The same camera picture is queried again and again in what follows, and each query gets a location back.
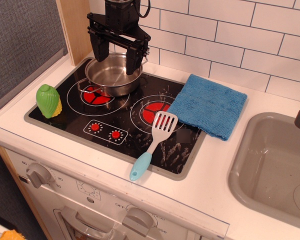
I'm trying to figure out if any wooden side post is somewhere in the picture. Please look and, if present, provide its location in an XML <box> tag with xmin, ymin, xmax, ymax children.
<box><xmin>55</xmin><ymin>0</ymin><xmax>92</xmax><ymax>66</ymax></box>

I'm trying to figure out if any stainless steel pot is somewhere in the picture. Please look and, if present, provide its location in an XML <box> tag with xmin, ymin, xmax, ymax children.
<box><xmin>77</xmin><ymin>52</ymin><xmax>148</xmax><ymax>98</ymax></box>

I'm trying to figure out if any yellow object at corner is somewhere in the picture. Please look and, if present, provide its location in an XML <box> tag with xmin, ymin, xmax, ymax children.
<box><xmin>0</xmin><ymin>229</ymin><xmax>26</xmax><ymax>240</ymax></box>

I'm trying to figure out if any white spatula blue handle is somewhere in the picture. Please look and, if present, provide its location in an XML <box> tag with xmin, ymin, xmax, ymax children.
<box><xmin>129</xmin><ymin>111</ymin><xmax>179</xmax><ymax>181</ymax></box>

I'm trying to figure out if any right red stove knob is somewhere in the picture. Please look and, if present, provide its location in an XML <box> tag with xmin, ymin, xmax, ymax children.
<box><xmin>111</xmin><ymin>130</ymin><xmax>121</xmax><ymax>140</ymax></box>

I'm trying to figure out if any left red stove knob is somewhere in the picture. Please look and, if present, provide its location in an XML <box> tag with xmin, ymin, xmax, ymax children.
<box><xmin>90</xmin><ymin>123</ymin><xmax>100</xmax><ymax>132</ymax></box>

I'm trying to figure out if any grey toy sink basin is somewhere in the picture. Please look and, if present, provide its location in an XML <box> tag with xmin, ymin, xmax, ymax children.
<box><xmin>228</xmin><ymin>112</ymin><xmax>300</xmax><ymax>228</ymax></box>

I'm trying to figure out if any grey timer knob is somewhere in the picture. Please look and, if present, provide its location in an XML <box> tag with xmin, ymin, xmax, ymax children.
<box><xmin>26</xmin><ymin>163</ymin><xmax>52</xmax><ymax>189</ymax></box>

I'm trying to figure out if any grey oven door handle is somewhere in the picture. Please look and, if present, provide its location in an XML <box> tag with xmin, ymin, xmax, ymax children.
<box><xmin>59</xmin><ymin>207</ymin><xmax>128</xmax><ymax>240</ymax></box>

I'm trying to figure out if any red stove knob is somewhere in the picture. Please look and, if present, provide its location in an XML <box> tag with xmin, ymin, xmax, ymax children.
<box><xmin>111</xmin><ymin>130</ymin><xmax>121</xmax><ymax>140</ymax></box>
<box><xmin>90</xmin><ymin>123</ymin><xmax>100</xmax><ymax>132</ymax></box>

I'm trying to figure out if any grey oven temperature knob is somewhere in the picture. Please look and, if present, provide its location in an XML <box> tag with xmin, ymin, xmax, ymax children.
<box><xmin>122</xmin><ymin>207</ymin><xmax>154</xmax><ymax>237</ymax></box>

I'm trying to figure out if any black toy stovetop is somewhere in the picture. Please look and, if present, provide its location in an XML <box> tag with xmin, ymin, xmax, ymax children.
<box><xmin>23</xmin><ymin>57</ymin><xmax>207</xmax><ymax>182</ymax></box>

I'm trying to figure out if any green yellow toy corn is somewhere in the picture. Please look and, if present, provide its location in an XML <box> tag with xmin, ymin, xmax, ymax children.
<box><xmin>36</xmin><ymin>84</ymin><xmax>63</xmax><ymax>119</ymax></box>

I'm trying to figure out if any blue folded towel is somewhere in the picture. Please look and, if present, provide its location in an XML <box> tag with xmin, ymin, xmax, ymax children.
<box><xmin>167</xmin><ymin>74</ymin><xmax>248</xmax><ymax>141</ymax></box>

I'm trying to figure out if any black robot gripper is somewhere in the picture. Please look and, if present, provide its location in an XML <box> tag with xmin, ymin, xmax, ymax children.
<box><xmin>87</xmin><ymin>0</ymin><xmax>151</xmax><ymax>75</ymax></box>

